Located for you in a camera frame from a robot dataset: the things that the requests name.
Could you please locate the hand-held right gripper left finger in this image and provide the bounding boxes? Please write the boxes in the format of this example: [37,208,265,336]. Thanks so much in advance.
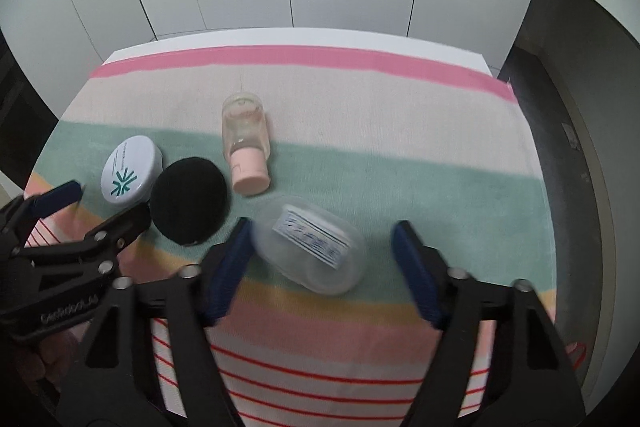
[50,217,253,427]

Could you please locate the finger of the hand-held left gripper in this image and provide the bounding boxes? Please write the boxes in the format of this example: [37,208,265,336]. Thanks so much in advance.
[29,203,152,279]
[0,179,86,249]

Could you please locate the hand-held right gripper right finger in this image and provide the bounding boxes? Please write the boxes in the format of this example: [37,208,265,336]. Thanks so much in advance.
[391,220,586,427]

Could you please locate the white round compact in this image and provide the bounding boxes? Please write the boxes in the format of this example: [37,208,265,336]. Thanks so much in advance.
[100,135,162,208]

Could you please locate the black round puff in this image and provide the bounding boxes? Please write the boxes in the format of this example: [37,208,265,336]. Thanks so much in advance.
[150,156,229,248]

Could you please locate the clear oval plastic case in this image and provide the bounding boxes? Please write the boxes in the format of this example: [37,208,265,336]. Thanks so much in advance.
[251,194,368,296]

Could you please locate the person's left hand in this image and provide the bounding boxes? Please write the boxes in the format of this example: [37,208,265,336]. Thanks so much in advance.
[12,332,83,390]

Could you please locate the clear bottle with pink cap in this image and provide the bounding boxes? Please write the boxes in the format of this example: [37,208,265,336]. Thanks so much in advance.
[221,93,272,196]

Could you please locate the striped colourful cloth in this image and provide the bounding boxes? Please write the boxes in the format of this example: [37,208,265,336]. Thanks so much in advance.
[22,47,558,427]

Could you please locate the white table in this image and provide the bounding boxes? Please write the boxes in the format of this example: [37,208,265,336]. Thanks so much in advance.
[100,27,503,78]

